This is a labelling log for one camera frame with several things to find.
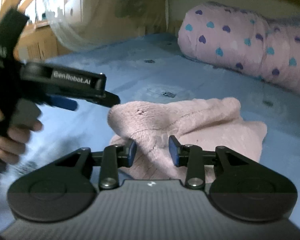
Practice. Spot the pink heart-print rolled quilt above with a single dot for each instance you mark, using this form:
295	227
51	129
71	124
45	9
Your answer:
240	37

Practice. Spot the white cabinet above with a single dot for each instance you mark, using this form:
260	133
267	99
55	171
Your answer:
76	5

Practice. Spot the blue dandelion-print bed sheet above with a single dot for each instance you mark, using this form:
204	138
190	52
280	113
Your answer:
280	160

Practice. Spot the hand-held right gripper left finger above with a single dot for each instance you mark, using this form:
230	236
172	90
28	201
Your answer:
132	152

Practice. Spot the pink fleece garment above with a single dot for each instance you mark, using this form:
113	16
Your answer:
190	125

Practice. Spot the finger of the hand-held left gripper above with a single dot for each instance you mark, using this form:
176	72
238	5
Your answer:
63	102
107	100

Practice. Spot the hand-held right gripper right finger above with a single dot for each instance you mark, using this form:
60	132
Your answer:
173	150

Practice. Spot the translucent mosquito net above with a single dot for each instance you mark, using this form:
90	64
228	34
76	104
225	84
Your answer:
102	12

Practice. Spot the person's left hand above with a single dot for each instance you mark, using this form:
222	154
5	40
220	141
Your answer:
17	140

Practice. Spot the wooden furniture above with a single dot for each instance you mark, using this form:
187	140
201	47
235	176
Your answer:
32	37

